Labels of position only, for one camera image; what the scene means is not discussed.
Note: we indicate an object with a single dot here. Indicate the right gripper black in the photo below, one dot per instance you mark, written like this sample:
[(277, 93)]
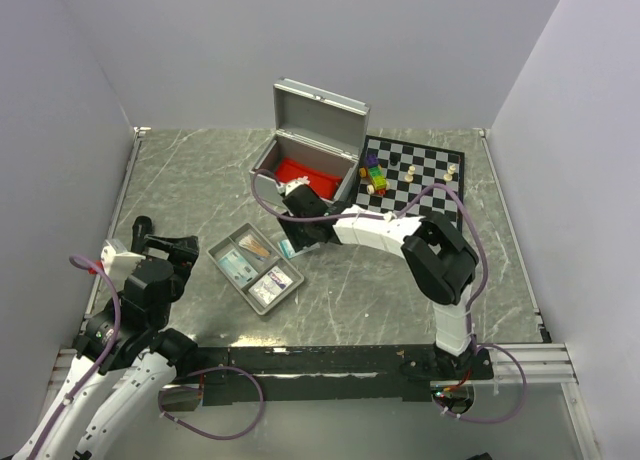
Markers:
[(297, 239)]

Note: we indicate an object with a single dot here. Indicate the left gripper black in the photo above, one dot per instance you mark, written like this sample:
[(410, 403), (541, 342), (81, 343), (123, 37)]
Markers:
[(183, 250)]

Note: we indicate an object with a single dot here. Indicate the red first aid pouch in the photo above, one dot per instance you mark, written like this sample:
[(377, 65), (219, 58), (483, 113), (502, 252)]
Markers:
[(323, 184)]

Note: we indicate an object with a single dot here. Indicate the bag of cotton swabs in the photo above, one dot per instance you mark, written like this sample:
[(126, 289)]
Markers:
[(250, 243)]

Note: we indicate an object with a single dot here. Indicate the silver metal medicine case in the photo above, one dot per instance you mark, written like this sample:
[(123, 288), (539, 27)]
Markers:
[(318, 128)]

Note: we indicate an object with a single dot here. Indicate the grey plastic divided tray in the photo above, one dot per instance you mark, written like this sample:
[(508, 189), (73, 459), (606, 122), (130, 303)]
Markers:
[(256, 268)]

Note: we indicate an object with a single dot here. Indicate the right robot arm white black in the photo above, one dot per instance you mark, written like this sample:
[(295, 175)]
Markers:
[(442, 262)]

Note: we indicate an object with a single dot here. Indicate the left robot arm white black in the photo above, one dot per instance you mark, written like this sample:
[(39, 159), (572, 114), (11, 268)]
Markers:
[(126, 353)]

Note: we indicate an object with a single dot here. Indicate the black marker orange cap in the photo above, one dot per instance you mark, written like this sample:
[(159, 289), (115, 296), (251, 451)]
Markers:
[(142, 227)]

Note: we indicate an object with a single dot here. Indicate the colourful toy brick car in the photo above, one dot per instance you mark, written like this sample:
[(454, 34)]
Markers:
[(371, 171)]

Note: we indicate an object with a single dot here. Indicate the white chess piece left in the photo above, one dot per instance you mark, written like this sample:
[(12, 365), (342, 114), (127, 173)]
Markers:
[(409, 176)]

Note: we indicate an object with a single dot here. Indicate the white chess piece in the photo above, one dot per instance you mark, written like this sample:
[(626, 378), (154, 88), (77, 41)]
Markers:
[(409, 176), (451, 170)]

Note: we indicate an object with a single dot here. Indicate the black white chessboard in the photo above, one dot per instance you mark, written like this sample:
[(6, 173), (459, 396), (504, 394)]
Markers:
[(430, 163)]

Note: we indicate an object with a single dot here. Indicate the white chess piece right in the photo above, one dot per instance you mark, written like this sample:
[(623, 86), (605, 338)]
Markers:
[(451, 170)]

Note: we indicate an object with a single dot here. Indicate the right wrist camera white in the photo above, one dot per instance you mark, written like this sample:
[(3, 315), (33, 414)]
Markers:
[(283, 187)]

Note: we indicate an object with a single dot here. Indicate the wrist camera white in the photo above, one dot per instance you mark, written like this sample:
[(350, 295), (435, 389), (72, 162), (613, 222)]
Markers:
[(117, 262), (283, 187)]

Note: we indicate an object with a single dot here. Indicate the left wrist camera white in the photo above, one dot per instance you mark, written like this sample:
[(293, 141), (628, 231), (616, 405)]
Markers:
[(117, 262)]

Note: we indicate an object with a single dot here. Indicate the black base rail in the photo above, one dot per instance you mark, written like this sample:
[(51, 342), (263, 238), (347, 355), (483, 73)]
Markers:
[(227, 375)]

